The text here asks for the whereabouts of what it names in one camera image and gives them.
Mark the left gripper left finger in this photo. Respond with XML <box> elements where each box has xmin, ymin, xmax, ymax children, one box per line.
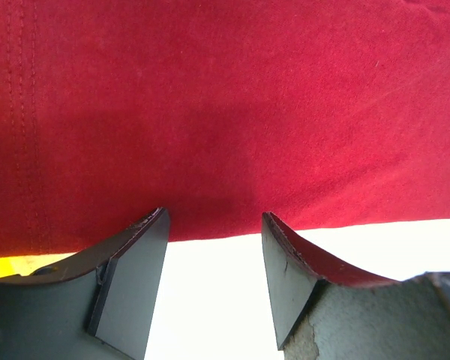
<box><xmin>0</xmin><ymin>208</ymin><xmax>170</xmax><ymax>359</ymax></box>

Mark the dark red t shirt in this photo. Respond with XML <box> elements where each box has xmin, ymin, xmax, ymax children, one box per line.
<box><xmin>0</xmin><ymin>1</ymin><xmax>450</xmax><ymax>257</ymax></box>

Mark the yellow plastic tray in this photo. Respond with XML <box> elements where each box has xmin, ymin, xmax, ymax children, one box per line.
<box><xmin>0</xmin><ymin>253</ymin><xmax>74</xmax><ymax>278</ymax></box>

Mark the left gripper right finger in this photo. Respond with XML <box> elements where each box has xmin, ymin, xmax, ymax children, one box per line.
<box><xmin>261</xmin><ymin>212</ymin><xmax>450</xmax><ymax>359</ymax></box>

